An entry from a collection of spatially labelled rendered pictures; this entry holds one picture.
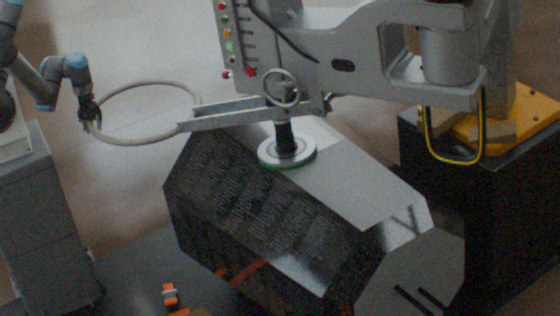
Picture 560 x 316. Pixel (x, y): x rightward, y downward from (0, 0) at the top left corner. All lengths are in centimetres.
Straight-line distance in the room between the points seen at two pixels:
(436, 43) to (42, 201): 190
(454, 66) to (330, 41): 41
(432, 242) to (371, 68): 62
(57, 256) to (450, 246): 181
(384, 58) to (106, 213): 236
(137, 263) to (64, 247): 51
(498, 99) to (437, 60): 81
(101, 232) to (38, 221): 84
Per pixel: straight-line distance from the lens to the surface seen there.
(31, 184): 354
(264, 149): 307
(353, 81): 265
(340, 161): 299
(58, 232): 369
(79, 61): 324
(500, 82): 323
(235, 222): 308
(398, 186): 283
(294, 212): 288
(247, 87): 285
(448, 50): 247
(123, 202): 458
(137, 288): 394
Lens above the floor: 250
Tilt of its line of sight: 33 degrees down
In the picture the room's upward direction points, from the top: 10 degrees counter-clockwise
